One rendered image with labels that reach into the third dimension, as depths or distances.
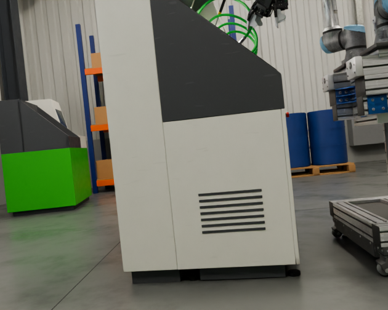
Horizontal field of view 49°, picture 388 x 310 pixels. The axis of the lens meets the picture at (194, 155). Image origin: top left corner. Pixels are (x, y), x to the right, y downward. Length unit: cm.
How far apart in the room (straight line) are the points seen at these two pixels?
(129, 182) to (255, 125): 67
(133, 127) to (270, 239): 84
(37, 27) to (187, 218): 812
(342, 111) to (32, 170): 415
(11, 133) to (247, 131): 423
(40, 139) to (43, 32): 440
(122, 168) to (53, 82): 749
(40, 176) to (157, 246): 375
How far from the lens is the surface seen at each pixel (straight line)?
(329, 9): 282
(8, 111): 587
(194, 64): 207
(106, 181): 774
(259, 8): 223
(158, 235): 214
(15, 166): 583
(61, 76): 950
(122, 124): 214
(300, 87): 903
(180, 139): 205
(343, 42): 273
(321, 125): 715
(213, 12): 284
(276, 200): 202
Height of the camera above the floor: 66
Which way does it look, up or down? 1 degrees down
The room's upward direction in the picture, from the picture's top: 6 degrees counter-clockwise
